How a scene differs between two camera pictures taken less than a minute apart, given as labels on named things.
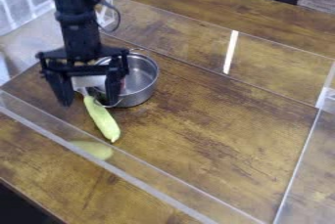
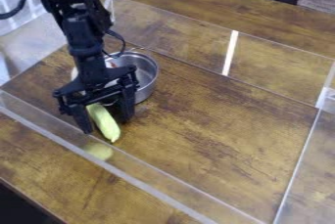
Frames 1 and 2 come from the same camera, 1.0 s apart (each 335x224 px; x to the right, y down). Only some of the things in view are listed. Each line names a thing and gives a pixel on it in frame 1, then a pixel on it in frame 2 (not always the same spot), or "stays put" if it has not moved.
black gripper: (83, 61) → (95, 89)
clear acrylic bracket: (109, 13) stays put
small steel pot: (139, 78) stays put
